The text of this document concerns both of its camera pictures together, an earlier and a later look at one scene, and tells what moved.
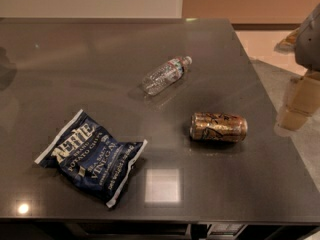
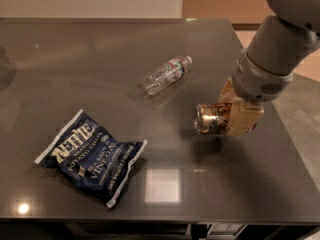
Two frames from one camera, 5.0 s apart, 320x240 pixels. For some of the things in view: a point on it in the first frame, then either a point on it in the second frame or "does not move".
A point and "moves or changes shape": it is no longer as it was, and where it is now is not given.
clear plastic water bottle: [165, 75] does not move
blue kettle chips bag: [93, 157] does not move
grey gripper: [310, 47] to [256, 81]
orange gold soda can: [218, 127] moves or changes shape
